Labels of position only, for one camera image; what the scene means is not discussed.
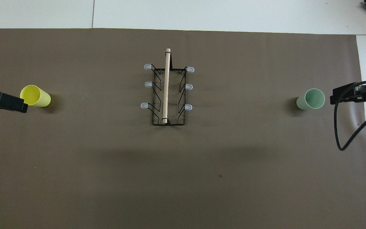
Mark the brown table mat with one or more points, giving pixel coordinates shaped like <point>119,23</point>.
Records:
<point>183,178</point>

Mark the pale green plastic cup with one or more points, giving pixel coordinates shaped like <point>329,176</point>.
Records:
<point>311,99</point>

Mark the yellow plastic cup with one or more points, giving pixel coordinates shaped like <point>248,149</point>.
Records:
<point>35,95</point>

